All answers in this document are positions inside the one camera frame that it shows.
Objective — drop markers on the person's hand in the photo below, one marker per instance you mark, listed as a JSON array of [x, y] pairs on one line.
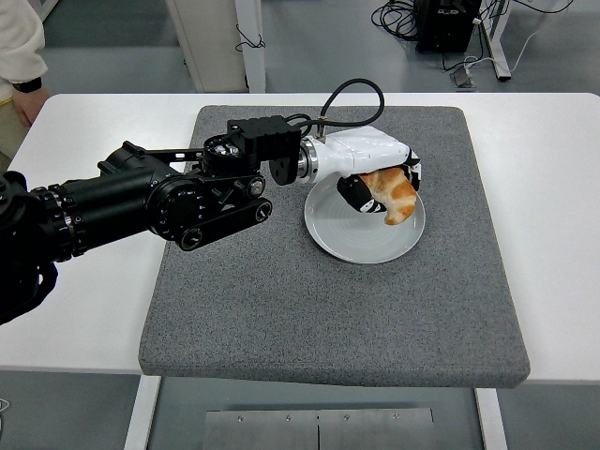
[[29, 103]]

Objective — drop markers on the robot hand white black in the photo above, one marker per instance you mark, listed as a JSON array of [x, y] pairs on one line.
[[356, 152]]

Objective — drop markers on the croissant bread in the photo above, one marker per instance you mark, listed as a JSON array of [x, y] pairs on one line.
[[396, 197]]

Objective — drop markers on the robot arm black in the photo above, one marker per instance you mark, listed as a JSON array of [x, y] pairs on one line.
[[117, 197]]

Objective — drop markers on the grey round plate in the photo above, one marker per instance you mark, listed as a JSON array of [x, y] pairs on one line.
[[356, 239]]

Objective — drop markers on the black wristwatch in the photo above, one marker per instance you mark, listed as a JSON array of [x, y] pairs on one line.
[[28, 85]]

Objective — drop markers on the person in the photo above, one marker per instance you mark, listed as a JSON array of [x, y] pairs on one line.
[[16, 37]]

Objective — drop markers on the white desk foot bar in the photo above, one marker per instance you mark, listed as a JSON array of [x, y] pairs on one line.
[[49, 7]]

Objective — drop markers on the white column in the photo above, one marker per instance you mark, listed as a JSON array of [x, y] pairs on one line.
[[255, 70]]

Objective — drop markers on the grey floor socket box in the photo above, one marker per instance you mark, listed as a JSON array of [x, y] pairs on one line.
[[464, 79]]

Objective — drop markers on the black computer case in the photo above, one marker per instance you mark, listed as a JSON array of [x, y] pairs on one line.
[[445, 28]]

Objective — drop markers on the grey felt mat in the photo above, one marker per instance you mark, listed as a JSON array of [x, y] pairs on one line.
[[281, 304]]

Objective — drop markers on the white desk leg with foot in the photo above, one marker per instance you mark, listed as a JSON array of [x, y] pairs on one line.
[[498, 47]]

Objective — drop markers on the beige cabinet panel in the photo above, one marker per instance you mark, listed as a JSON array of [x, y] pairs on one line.
[[206, 42]]

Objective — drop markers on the white table leg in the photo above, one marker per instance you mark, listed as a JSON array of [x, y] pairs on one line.
[[491, 422], [140, 417]]

